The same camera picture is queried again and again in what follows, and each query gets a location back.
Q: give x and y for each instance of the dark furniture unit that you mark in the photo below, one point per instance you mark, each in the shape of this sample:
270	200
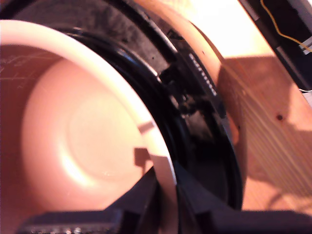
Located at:
290	56

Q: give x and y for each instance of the pale grey metal bracket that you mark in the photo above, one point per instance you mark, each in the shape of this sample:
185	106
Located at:
307	46

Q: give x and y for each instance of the large black rice cooker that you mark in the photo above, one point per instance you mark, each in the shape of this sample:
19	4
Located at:
195	117

